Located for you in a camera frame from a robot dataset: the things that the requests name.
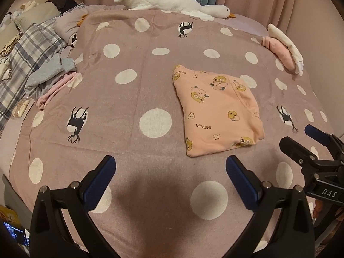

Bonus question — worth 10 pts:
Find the lilac bed sheet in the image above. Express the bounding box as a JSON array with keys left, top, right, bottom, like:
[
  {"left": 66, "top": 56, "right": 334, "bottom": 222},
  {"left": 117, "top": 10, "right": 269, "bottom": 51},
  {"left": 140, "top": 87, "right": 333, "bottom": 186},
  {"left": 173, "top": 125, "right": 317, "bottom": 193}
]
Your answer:
[{"left": 0, "top": 14, "right": 270, "bottom": 184}]

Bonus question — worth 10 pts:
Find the small lit screen device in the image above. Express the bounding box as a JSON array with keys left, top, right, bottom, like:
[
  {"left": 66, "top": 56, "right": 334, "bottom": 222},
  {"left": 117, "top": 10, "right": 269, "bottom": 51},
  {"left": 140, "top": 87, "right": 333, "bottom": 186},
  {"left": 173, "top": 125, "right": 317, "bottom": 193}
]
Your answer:
[{"left": 2, "top": 221, "right": 29, "bottom": 247}]

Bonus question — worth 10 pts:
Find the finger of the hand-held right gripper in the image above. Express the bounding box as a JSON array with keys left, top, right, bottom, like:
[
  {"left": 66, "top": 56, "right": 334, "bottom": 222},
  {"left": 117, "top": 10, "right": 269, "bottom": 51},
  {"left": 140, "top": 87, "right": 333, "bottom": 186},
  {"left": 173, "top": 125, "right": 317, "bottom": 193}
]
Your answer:
[
  {"left": 279, "top": 137, "right": 320, "bottom": 178},
  {"left": 305, "top": 124, "right": 344, "bottom": 157}
]

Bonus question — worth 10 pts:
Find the light pink garment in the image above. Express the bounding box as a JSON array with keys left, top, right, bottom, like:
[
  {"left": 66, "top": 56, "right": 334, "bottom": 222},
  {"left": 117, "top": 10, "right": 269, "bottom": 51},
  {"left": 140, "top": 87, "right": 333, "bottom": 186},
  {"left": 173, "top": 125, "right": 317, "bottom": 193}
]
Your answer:
[{"left": 36, "top": 72, "right": 79, "bottom": 111}]

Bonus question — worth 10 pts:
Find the person's right hand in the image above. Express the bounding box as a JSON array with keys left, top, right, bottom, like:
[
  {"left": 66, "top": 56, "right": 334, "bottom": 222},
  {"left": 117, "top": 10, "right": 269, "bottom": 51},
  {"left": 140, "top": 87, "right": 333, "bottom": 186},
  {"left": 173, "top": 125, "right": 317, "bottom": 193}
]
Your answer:
[{"left": 313, "top": 201, "right": 323, "bottom": 220}]

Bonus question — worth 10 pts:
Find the dark pillow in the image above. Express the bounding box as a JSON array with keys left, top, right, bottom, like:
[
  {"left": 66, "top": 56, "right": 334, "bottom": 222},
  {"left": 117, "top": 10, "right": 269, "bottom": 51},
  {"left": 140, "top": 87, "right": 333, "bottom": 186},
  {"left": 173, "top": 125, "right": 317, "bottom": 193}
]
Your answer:
[{"left": 44, "top": 0, "right": 81, "bottom": 14}]

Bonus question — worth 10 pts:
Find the grey plaid cloth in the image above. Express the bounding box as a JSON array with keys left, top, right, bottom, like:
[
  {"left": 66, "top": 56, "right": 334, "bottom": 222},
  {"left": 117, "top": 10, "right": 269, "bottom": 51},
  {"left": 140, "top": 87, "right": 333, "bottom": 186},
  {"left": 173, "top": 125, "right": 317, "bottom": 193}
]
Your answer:
[{"left": 0, "top": 19, "right": 68, "bottom": 125}]

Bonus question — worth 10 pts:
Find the white folded cloth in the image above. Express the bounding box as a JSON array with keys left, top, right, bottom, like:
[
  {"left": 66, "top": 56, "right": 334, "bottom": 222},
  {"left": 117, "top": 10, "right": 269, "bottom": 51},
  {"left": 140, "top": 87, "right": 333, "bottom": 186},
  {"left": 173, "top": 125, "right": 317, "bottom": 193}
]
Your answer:
[{"left": 267, "top": 23, "right": 304, "bottom": 76}]

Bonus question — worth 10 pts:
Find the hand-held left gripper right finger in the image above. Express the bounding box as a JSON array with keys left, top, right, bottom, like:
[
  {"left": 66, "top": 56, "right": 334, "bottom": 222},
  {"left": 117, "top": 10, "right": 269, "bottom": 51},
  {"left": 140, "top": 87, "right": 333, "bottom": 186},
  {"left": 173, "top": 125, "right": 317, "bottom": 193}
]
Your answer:
[{"left": 226, "top": 155, "right": 315, "bottom": 258}]

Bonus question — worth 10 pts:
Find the grey garment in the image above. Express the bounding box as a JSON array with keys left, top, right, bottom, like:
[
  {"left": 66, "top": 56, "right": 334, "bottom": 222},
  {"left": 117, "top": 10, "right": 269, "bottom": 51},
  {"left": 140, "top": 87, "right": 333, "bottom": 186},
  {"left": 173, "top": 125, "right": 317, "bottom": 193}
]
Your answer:
[{"left": 24, "top": 55, "right": 76, "bottom": 98}]

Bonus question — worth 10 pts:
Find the grey pillow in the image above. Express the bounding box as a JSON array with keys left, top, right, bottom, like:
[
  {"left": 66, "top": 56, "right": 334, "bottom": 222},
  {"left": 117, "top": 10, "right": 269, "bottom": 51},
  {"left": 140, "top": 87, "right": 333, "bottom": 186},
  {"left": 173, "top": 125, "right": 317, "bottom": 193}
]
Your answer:
[{"left": 53, "top": 3, "right": 90, "bottom": 47}]

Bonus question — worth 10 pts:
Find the mauve polka dot blanket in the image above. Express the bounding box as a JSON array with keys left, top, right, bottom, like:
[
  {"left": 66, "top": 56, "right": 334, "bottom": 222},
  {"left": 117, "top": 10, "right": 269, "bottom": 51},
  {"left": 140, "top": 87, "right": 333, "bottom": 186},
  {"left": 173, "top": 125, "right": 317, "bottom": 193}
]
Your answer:
[{"left": 9, "top": 8, "right": 337, "bottom": 258}]

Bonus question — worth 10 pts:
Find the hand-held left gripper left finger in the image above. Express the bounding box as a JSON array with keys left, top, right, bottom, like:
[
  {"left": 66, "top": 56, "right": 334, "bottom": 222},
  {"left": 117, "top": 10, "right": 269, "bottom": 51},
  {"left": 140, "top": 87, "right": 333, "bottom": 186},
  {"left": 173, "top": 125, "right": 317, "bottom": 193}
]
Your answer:
[{"left": 29, "top": 155, "right": 117, "bottom": 258}]

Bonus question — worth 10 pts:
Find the brown patterned cloth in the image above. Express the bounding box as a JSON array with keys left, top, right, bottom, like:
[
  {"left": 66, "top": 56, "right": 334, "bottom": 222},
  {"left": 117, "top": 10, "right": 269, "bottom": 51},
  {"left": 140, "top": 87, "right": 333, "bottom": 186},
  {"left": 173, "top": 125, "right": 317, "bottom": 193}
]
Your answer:
[{"left": 0, "top": 32, "right": 22, "bottom": 57}]

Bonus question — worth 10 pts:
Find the beige pillow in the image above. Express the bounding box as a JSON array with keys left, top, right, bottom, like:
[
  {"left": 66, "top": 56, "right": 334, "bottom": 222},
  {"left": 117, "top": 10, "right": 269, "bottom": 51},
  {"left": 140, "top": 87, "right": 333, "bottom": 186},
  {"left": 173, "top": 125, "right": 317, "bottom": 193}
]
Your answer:
[{"left": 14, "top": 3, "right": 59, "bottom": 31}]

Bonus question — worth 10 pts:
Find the pink cartoon print shirt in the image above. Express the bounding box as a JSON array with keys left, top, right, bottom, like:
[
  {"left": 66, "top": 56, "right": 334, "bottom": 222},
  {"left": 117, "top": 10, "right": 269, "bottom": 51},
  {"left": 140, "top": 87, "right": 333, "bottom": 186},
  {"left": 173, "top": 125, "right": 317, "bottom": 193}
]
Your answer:
[{"left": 172, "top": 64, "right": 265, "bottom": 158}]

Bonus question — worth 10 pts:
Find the white goose plush toy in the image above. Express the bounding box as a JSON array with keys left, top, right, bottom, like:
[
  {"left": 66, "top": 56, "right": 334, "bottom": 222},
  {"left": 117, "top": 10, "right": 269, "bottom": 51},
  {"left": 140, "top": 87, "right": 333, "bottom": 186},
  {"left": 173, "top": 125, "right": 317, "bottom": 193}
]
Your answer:
[{"left": 113, "top": 0, "right": 237, "bottom": 22}]

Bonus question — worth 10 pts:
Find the small beige packet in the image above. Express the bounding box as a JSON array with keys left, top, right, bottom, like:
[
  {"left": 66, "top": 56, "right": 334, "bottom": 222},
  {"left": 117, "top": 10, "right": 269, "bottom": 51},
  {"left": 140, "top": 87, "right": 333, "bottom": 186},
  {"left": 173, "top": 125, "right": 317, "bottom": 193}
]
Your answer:
[{"left": 14, "top": 99, "right": 31, "bottom": 118}]

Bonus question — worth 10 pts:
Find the small stuffed toy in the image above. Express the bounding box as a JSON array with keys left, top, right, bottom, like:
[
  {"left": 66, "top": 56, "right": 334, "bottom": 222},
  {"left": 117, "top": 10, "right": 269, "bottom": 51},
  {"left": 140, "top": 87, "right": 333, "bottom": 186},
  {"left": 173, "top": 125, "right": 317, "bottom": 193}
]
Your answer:
[{"left": 18, "top": 0, "right": 40, "bottom": 13}]

